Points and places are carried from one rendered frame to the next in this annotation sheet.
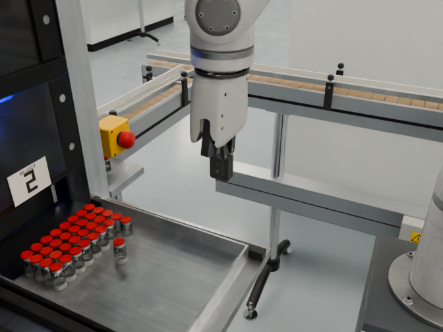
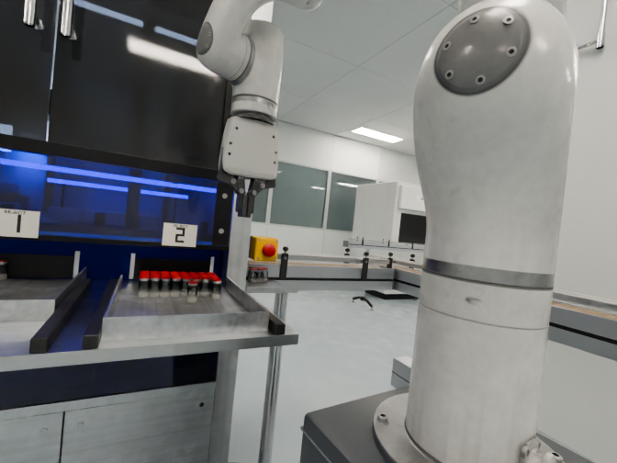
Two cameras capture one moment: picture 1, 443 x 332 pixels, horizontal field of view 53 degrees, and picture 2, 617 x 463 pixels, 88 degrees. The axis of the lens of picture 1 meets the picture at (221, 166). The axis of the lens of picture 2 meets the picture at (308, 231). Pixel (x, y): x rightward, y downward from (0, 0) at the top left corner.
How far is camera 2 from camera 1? 0.59 m
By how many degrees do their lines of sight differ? 45
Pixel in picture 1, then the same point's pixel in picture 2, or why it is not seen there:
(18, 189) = (169, 234)
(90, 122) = (243, 223)
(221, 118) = (229, 143)
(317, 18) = not seen: hidden behind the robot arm
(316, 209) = not seen: hidden behind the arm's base
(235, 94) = (250, 134)
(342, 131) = (564, 384)
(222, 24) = (204, 44)
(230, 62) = (241, 102)
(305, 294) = not seen: outside the picture
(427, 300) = (409, 431)
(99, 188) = (236, 276)
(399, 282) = (397, 405)
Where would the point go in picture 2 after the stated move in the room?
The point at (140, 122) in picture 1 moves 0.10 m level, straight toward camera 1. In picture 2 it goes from (311, 269) to (298, 272)
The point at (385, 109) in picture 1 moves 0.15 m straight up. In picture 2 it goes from (560, 314) to (566, 258)
